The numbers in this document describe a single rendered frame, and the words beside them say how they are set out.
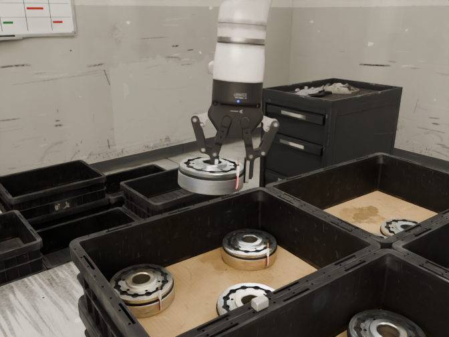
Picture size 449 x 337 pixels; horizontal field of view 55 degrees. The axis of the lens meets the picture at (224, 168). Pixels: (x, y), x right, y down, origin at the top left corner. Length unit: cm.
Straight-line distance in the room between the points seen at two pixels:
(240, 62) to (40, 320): 64
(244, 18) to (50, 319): 68
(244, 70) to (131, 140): 324
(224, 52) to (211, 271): 39
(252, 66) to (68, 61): 295
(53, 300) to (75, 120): 267
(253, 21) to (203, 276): 43
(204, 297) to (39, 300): 41
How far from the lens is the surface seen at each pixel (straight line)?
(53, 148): 356
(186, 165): 66
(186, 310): 71
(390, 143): 251
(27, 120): 346
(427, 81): 404
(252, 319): 53
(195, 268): 80
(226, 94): 62
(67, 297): 101
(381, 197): 115
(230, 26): 62
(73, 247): 71
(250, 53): 61
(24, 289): 106
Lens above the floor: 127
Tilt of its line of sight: 20 degrees down
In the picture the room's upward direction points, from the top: straight up
